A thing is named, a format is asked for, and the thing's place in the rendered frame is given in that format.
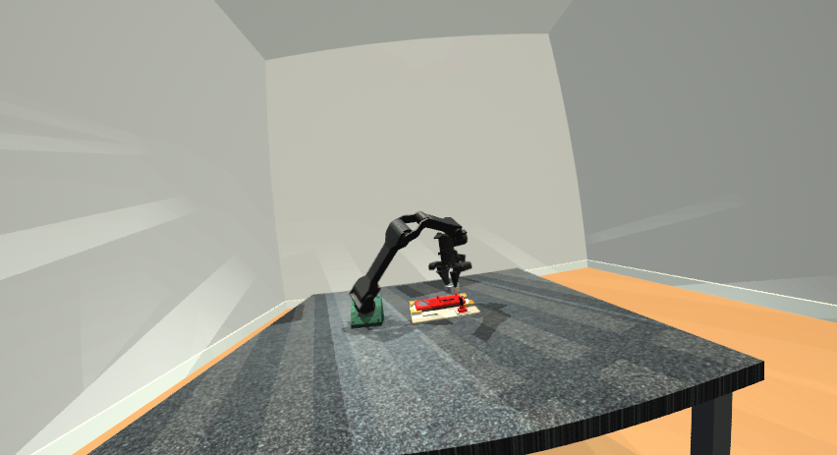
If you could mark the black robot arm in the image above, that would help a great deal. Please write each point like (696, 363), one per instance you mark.
(397, 236)

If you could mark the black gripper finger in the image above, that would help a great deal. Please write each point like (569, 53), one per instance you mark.
(445, 275)
(455, 276)

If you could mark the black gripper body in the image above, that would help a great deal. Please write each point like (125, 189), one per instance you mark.
(448, 260)

